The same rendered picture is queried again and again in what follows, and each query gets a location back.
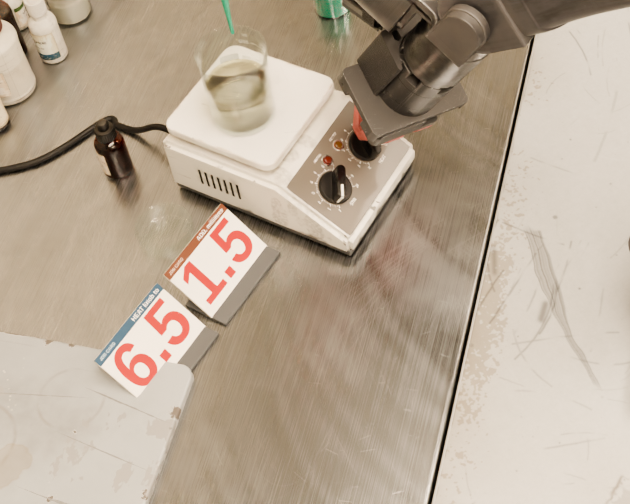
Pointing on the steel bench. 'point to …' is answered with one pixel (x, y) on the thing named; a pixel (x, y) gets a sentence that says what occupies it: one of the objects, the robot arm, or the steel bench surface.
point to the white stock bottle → (3, 58)
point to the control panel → (363, 174)
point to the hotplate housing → (276, 182)
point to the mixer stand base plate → (69, 424)
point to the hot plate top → (294, 97)
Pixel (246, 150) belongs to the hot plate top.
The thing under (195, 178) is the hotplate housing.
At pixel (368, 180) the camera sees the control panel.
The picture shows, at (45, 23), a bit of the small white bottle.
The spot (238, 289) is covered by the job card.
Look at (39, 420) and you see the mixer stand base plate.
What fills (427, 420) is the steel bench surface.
